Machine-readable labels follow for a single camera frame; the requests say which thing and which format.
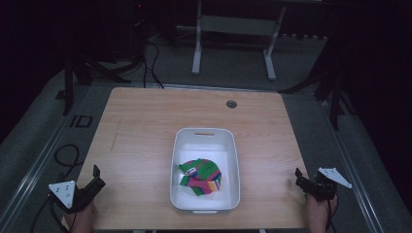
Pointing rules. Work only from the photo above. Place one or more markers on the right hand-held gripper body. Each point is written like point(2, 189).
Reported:
point(325, 185)

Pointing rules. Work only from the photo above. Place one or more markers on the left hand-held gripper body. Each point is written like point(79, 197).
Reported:
point(66, 193)

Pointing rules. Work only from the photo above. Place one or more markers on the green pink striped cloth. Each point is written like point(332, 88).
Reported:
point(202, 177)

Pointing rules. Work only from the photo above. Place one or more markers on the white plastic bin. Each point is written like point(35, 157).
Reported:
point(207, 142)

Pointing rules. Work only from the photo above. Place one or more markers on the person's right hand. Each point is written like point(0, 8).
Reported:
point(319, 215)

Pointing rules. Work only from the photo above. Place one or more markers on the person's left hand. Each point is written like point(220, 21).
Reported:
point(83, 220)

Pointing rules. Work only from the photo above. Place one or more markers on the black tripod stand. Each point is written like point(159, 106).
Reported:
point(87, 71)
point(333, 87)

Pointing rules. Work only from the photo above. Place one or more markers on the white metal stand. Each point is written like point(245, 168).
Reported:
point(233, 26)

